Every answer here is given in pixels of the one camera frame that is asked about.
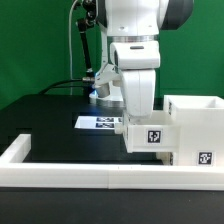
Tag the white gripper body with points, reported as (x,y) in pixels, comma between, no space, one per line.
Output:
(138,88)

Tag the white drawer tray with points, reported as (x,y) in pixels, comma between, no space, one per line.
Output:
(159,133)
(168,158)

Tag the white drawer cabinet box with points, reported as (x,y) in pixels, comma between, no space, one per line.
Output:
(201,122)

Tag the white front drawer tray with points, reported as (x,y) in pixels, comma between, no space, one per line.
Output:
(168,158)

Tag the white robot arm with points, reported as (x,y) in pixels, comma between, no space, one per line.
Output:
(130,47)

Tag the white marker sheet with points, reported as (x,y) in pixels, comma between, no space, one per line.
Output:
(97,122)

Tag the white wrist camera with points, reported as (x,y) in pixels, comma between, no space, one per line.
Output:
(105,80)

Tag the white border frame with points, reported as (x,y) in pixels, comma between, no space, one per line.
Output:
(15,172)

